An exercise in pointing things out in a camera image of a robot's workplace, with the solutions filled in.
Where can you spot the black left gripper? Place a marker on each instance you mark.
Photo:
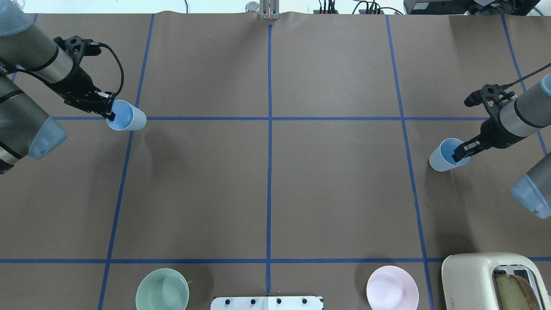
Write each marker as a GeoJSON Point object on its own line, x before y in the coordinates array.
{"type": "Point", "coordinates": [78, 87]}

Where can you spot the bread slice in toaster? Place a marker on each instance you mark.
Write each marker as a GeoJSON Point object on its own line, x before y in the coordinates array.
{"type": "Point", "coordinates": [515, 293]}

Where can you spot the blue cup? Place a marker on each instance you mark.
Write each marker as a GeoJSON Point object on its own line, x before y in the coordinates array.
{"type": "Point", "coordinates": [441, 159]}
{"type": "Point", "coordinates": [126, 117]}

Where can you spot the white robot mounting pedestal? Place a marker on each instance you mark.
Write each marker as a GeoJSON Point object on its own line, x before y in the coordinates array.
{"type": "Point", "coordinates": [268, 303]}

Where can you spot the cream toaster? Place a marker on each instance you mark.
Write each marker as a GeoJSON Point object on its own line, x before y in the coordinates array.
{"type": "Point", "coordinates": [493, 281]}

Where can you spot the green bowl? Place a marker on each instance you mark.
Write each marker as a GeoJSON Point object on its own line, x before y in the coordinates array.
{"type": "Point", "coordinates": [163, 289]}

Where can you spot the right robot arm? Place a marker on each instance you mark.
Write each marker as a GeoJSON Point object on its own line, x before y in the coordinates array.
{"type": "Point", "coordinates": [511, 119]}

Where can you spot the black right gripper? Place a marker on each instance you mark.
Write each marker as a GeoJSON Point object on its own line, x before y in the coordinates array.
{"type": "Point", "coordinates": [493, 130]}

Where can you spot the pink bowl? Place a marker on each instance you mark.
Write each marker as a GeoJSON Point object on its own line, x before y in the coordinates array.
{"type": "Point", "coordinates": [392, 288]}

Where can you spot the aluminium frame post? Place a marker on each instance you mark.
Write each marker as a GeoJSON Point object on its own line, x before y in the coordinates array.
{"type": "Point", "coordinates": [269, 9]}

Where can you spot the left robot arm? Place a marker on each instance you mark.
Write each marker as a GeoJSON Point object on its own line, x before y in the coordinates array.
{"type": "Point", "coordinates": [28, 129]}

